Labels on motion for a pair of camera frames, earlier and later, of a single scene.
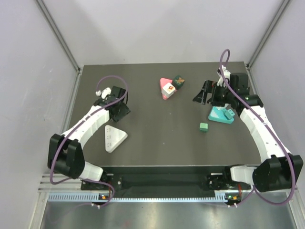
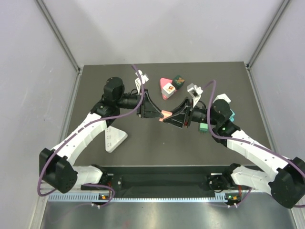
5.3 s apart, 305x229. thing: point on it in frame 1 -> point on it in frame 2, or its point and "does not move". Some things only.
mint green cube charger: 203,127 does not move
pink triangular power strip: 163,82 does not move
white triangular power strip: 114,138 does not move
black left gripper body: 123,111 -> 140,109
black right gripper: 208,88 -> 178,120
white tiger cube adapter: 168,90 does not move
